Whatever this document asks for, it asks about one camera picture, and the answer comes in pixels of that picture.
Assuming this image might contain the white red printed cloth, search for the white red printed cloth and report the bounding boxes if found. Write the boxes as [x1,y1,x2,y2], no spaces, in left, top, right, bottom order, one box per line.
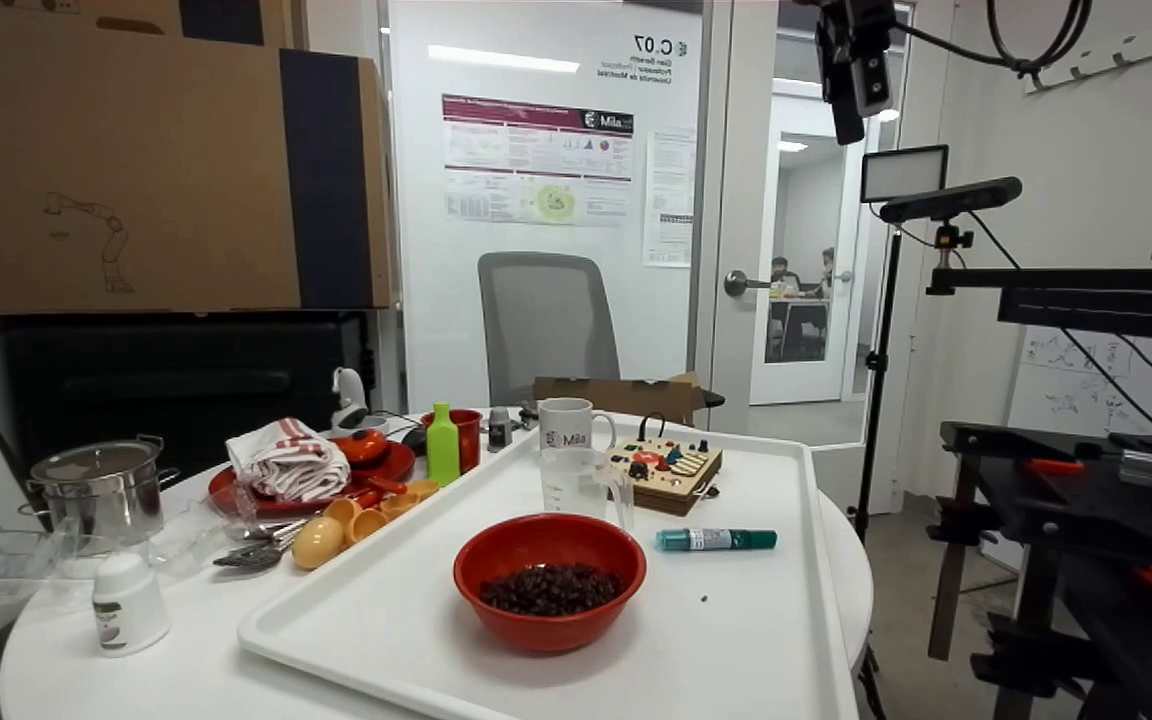
[223,416,354,508]

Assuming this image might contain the clear plastic measuring cup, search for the clear plastic measuring cup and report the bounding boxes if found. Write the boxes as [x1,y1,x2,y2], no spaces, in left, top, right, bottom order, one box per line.
[534,438,637,528]

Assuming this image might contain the orange croissant toy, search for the orange croissant toy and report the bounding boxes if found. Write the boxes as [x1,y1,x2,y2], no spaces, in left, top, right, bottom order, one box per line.
[322,476,444,548]

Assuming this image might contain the black stereo camera bar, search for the black stereo camera bar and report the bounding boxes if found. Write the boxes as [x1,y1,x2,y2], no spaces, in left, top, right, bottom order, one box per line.
[875,171,1027,227]

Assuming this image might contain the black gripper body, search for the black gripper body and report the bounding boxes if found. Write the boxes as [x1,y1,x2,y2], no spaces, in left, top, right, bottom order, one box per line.
[812,0,898,119]

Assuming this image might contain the grey mesh office chair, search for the grey mesh office chair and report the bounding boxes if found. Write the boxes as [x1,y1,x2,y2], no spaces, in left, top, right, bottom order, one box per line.
[477,247,625,413]

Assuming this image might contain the wall whiteboard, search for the wall whiteboard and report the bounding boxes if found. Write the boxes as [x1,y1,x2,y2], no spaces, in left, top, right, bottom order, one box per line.
[1007,325,1152,447]

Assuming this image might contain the large cardboard box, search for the large cardboard box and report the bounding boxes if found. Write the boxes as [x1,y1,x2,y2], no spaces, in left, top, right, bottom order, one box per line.
[0,6,401,319]

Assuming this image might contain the wall poster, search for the wall poster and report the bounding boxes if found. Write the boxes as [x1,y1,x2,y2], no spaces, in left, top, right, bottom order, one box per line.
[437,92,642,230]

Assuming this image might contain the black metal mounting frame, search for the black metal mounting frame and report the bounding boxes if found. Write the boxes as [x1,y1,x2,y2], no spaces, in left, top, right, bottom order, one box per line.
[924,163,1152,720]

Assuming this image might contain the white paper sheet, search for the white paper sheet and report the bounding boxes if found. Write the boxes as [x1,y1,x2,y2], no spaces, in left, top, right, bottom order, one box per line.
[639,126,698,271]

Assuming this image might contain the red bowl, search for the red bowl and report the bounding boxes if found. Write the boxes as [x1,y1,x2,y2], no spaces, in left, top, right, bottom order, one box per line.
[446,513,651,661]

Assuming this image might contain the black cabinet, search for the black cabinet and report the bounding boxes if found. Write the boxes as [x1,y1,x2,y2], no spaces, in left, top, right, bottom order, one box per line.
[0,307,379,484]

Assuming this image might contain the white mug cup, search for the white mug cup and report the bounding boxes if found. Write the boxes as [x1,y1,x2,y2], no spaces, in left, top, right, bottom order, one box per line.
[532,393,618,456]

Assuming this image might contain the red tomato toy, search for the red tomato toy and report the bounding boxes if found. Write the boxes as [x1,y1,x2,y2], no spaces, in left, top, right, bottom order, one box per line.
[330,429,401,466]

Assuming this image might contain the metal cutlery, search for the metal cutlery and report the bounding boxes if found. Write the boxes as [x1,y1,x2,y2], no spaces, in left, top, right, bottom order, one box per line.
[209,516,308,574]

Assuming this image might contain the red cup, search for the red cup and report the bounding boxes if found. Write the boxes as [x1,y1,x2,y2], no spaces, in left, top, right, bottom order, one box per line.
[421,403,488,476]

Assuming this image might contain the dark coffee beans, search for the dark coffee beans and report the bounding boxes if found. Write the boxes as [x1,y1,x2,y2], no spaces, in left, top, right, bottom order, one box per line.
[477,560,628,621]

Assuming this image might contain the silver door handle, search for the silver door handle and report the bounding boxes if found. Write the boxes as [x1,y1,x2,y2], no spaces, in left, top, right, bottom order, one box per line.
[718,268,775,301]

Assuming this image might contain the clear plastic wrap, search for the clear plastic wrap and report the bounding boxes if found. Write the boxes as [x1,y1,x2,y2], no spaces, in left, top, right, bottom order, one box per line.
[0,513,88,608]

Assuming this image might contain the tan bread toy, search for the tan bread toy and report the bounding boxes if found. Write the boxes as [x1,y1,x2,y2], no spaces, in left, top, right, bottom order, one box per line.
[289,513,348,574]

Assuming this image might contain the white plastic tray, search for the white plastic tray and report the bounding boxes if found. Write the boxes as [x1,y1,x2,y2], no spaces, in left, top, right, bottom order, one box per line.
[235,424,862,720]

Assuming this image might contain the steel cooking pot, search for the steel cooking pot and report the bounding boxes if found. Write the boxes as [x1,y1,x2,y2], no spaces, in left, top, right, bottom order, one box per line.
[21,431,183,552]

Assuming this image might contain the black tripod stand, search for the black tripod stand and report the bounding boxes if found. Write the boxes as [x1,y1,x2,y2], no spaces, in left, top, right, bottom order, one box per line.
[848,227,906,541]

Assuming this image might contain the rectangular light panel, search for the rectangular light panel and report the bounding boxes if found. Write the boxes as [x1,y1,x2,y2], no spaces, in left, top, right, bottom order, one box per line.
[860,139,953,206]

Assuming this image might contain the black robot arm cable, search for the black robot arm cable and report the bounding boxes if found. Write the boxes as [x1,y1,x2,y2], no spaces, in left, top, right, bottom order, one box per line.
[893,0,1095,84]

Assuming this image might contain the green marker pen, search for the green marker pen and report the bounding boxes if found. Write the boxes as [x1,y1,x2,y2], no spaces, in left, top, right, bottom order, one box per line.
[651,523,779,556]

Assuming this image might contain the white tabletop gadget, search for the white tabletop gadget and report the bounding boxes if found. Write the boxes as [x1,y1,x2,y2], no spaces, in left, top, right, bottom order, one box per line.
[326,362,370,431]

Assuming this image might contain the wooden switch busy board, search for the wooden switch busy board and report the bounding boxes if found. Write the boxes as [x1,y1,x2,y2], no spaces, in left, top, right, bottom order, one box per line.
[604,421,727,518]

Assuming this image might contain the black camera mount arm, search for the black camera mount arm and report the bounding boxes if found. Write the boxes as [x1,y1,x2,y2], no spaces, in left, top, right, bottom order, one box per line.
[924,244,1152,341]

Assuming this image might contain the green squeeze bottle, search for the green squeeze bottle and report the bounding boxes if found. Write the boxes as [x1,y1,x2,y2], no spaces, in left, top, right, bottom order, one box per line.
[422,398,465,486]

